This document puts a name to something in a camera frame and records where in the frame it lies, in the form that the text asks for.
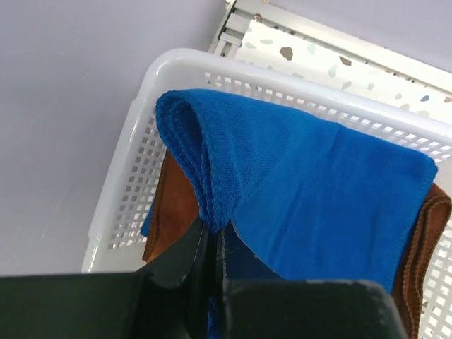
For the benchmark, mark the aluminium frame rail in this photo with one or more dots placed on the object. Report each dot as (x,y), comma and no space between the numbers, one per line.
(238,15)

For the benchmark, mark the blue towel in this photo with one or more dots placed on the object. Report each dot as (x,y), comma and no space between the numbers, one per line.
(311,198)
(146,225)

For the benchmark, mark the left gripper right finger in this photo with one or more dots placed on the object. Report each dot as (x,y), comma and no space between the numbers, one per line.
(255,302)

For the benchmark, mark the brown towel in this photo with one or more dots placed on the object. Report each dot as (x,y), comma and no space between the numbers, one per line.
(175,208)

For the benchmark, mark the folded blue towel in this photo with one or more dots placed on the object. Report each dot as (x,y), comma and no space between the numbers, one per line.
(146,225)

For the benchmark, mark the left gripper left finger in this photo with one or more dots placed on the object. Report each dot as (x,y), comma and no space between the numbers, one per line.
(167,298)

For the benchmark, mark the white plastic laundry basket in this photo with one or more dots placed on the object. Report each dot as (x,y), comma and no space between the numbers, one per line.
(131,181)

